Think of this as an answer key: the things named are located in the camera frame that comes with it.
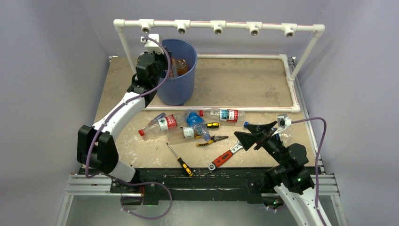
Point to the short orange juice bottle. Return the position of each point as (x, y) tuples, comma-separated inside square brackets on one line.
[(181, 67)]

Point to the blue label crushed bottle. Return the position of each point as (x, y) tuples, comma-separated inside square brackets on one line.
[(197, 124)]

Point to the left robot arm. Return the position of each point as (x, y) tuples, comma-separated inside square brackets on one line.
[(96, 146)]

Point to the red cap crushed bottle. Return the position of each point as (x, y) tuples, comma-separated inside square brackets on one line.
[(160, 126)]

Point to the small blue label bottle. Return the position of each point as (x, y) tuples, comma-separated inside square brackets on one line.
[(173, 73)]

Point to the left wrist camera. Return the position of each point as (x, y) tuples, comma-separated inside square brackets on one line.
[(150, 46)]

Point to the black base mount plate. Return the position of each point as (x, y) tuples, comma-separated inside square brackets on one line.
[(224, 184)]

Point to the red label clear bottle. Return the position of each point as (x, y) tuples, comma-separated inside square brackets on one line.
[(223, 114)]

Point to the white PVC pipe frame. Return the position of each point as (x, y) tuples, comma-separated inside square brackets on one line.
[(218, 26)]

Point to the yellow black screwdriver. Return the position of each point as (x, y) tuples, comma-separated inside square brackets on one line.
[(182, 163)]

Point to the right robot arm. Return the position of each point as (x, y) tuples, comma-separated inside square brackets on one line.
[(290, 178)]

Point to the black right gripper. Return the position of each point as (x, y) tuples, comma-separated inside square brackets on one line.
[(248, 139)]

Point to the red adjustable wrench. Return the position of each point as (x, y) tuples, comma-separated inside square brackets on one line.
[(224, 157)]

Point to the pepsi label bottle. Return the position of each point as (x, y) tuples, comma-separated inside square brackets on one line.
[(283, 132)]

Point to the yellow handle pliers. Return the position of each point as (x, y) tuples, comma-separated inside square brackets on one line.
[(213, 125)]

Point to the blue plastic bin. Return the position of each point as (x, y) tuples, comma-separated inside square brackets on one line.
[(178, 90)]

